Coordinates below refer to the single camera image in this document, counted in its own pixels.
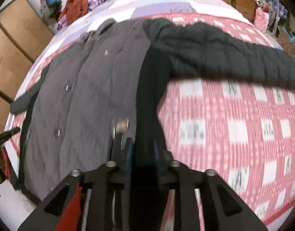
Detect pile of colourful clothes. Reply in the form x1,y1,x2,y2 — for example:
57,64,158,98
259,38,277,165
258,0,290,38

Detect wooden wardrobe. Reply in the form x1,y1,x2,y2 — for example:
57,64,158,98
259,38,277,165
0,0,54,132

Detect red white checked blanket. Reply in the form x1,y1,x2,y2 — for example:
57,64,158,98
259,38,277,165
7,13,295,224

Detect rust red knitted garment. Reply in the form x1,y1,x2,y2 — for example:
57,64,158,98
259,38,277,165
58,0,88,25

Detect wooden bedside cabinet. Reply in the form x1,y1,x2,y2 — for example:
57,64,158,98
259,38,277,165
222,0,258,23

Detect purple pink patchwork bedsheet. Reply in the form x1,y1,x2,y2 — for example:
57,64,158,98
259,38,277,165
15,0,255,130

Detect pink plush item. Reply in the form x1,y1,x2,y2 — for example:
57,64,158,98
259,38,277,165
254,7,270,33

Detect grey quilted coat black sleeves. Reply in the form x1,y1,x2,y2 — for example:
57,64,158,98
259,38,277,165
10,18,295,200

